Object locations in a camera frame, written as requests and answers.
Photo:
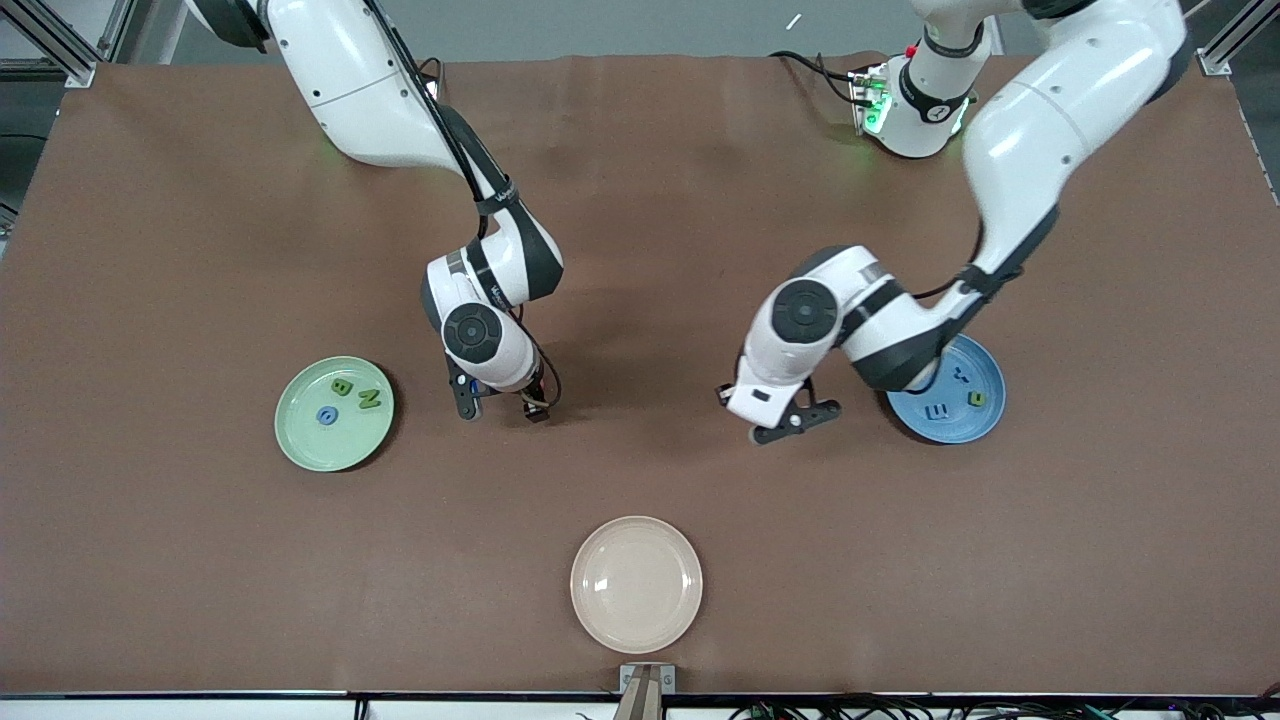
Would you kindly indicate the green uppercase letter N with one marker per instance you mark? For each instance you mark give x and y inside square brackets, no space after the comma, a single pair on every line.
[370,399]

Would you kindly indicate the blue lowercase letter m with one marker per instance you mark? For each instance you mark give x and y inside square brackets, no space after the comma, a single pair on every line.
[938,411]

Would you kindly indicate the green uppercase letter B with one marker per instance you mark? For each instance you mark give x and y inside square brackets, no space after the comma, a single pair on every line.
[341,387]

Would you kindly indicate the blue uppercase letter O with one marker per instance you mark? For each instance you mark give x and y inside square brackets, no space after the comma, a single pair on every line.
[322,415]

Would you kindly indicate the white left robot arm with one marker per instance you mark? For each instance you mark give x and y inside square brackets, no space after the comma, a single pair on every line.
[1060,120]

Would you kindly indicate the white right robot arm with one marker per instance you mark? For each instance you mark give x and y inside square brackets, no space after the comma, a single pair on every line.
[350,90]

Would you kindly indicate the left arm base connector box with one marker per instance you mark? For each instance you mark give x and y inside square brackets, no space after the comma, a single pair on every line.
[870,110]

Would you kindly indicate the beige round plate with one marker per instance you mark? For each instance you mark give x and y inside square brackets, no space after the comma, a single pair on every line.
[636,585]

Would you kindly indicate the blue round plate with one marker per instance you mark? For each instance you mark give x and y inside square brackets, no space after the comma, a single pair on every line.
[960,428]

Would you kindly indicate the green round plate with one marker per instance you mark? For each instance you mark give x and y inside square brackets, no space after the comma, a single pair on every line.
[325,445]

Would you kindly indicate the brown table mat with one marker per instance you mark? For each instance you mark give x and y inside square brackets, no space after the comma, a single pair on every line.
[200,600]

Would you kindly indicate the grey camera pole bracket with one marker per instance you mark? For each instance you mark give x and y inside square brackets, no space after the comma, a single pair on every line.
[647,690]

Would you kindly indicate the aluminium frame profile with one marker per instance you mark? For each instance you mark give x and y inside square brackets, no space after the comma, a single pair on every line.
[118,28]
[1234,35]
[40,25]

